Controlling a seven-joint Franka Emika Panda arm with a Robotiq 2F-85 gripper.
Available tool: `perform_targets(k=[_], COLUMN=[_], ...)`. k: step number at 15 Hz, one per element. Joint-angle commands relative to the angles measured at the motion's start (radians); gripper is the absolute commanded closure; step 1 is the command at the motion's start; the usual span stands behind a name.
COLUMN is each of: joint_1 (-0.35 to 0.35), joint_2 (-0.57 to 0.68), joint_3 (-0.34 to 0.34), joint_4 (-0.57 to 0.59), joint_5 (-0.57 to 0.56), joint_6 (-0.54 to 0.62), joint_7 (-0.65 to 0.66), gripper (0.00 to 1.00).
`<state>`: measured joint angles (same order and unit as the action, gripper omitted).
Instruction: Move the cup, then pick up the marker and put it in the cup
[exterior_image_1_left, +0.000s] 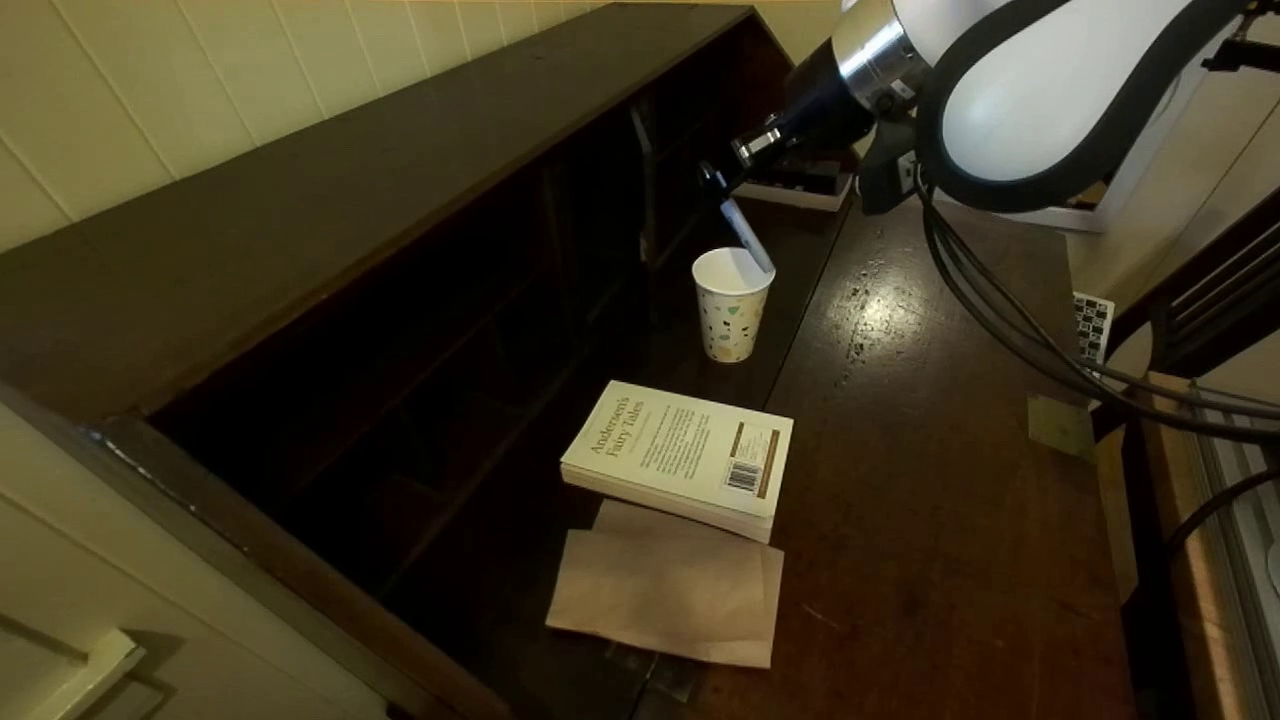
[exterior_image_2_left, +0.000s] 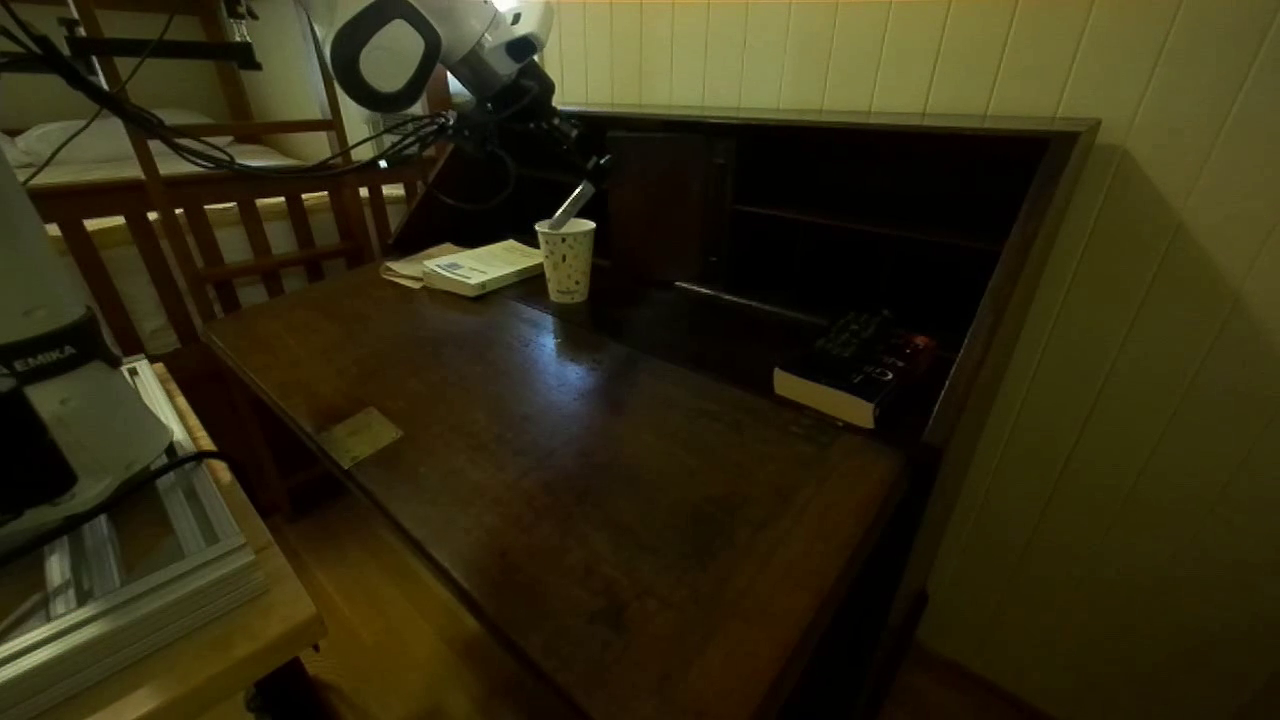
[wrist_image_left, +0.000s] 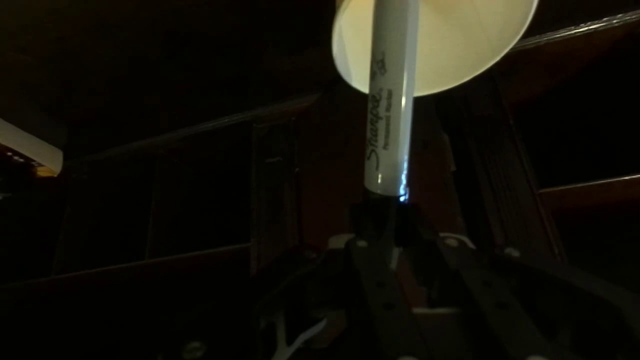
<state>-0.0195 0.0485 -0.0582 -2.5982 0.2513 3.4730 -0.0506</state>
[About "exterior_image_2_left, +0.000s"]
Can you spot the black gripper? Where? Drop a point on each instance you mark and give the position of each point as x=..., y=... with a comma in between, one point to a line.
x=524, y=125

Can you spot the speckled white paper cup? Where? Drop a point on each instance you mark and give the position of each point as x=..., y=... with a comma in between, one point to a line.
x=564, y=264

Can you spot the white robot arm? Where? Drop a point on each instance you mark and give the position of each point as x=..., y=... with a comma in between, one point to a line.
x=482, y=25

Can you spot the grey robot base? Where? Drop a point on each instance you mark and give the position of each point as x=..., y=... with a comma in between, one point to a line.
x=34, y=281

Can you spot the stack of papers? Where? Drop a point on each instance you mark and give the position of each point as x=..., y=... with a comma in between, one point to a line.
x=487, y=264

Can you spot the pale notepad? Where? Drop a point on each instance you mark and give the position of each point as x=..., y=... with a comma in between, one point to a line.
x=404, y=264

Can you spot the dark wooden secretary desk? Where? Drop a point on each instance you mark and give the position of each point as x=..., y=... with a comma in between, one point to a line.
x=602, y=481

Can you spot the dark book with white pages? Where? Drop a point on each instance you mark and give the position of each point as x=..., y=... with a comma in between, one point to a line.
x=827, y=398

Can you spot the wooden slatted railing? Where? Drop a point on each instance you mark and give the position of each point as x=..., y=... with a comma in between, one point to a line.
x=254, y=176

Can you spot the black remote control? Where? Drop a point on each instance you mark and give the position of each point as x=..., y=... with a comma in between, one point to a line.
x=873, y=348

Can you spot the square pale paper coaster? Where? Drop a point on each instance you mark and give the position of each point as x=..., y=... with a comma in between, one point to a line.
x=362, y=439

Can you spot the white bed mattress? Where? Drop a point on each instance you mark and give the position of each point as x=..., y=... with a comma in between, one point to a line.
x=82, y=147

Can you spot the wooden ladder frame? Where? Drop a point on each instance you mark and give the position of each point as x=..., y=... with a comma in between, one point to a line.
x=147, y=200

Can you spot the grey metal base plate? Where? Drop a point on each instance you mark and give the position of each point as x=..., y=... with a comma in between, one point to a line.
x=112, y=414

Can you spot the aluminium frame platform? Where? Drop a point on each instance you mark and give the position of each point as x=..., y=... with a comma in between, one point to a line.
x=147, y=573

